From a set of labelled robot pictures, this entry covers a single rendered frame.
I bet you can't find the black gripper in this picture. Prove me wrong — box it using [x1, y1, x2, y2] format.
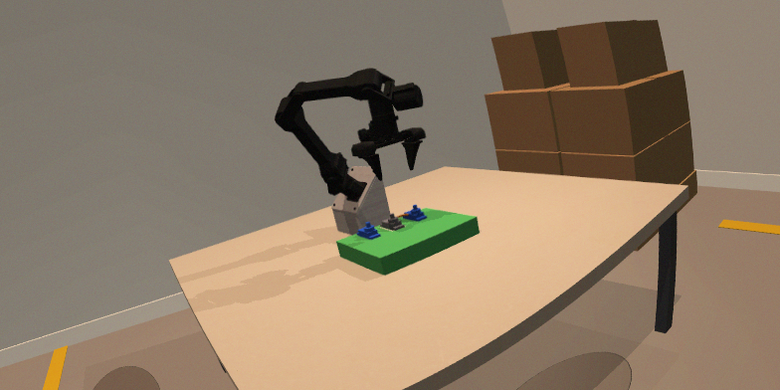
[351, 112, 426, 181]

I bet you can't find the grey micro servo with orange cable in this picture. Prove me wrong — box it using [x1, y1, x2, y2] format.
[380, 214, 409, 231]

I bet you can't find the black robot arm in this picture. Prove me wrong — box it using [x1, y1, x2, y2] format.
[275, 68, 423, 202]

